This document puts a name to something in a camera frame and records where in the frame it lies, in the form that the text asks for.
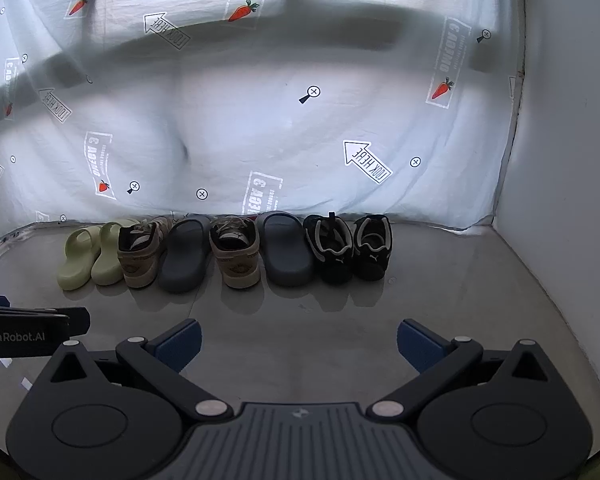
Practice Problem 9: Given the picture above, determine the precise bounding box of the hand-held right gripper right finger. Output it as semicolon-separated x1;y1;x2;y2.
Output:
369;317;556;422

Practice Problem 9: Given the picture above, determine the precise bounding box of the white printed curtain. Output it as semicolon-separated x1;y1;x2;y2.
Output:
0;0;526;233

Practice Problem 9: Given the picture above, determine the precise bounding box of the dark grey slide sandal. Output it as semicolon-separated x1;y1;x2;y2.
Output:
157;215;213;294
256;211;315;287

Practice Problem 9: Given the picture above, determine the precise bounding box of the pale green slide sandal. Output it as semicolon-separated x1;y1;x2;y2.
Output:
91;218;141;287
56;226;103;291

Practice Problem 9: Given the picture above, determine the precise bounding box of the black sneaker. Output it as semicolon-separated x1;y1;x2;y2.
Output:
303;212;355;284
352;214;393;281

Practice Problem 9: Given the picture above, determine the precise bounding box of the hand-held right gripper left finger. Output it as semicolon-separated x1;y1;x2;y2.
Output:
45;317;236;422

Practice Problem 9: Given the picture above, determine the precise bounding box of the tan high-top sneaker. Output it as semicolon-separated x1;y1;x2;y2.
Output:
209;215;262;290
117;216;173;289

